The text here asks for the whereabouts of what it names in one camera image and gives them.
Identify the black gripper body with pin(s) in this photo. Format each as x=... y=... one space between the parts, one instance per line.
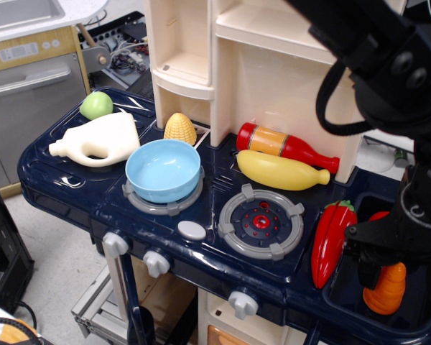
x=399 y=236

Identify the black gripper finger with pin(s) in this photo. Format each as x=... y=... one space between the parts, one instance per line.
x=369 y=271

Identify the orange toy carrot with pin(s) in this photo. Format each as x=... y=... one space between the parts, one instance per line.
x=386 y=298

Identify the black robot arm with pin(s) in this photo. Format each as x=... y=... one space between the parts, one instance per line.
x=390 y=62

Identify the light blue plastic bowl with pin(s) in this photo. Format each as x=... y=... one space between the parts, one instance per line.
x=164 y=170

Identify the red toy meat slice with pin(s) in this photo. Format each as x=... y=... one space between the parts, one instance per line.
x=378 y=215

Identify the red toy chili pepper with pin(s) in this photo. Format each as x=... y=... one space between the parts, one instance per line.
x=329 y=240

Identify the small green can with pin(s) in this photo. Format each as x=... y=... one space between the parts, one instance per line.
x=401 y=159

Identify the navy toy kitchen counter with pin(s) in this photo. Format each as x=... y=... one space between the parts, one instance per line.
x=258 y=241

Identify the grey right stove knob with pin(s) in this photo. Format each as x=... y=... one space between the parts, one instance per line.
x=243 y=304

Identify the grey stove knob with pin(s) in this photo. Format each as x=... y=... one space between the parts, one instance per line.
x=156 y=263
x=243 y=304
x=115 y=245

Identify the yellow toy bottle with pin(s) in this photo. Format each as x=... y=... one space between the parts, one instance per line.
x=278 y=172

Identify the red toy ketchup bottle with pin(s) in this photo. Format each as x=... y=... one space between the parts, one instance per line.
x=261 y=139

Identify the grey oval button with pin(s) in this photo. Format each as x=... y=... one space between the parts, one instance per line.
x=191 y=230

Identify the grey middle stove knob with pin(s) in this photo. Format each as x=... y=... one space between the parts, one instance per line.
x=156 y=263

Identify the yellow toy corn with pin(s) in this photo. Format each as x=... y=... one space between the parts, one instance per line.
x=180 y=127

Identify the cream toy kitchen shelf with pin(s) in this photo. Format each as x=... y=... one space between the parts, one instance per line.
x=225 y=63

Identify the grey left stove knob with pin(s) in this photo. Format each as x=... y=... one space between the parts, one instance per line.
x=115 y=245

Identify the cream toy milk jug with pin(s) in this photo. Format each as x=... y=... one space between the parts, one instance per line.
x=101 y=142

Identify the green toy apple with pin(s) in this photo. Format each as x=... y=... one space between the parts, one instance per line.
x=95 y=105

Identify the black computer case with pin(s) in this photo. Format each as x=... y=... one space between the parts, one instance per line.
x=16 y=265

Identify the toy dishwasher wooden cabinet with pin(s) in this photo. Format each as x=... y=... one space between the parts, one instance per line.
x=42 y=71

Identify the aluminium frame rail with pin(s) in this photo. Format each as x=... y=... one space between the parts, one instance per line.
x=97 y=313

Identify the electronics board with wires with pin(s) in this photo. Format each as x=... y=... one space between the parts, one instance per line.
x=116 y=53

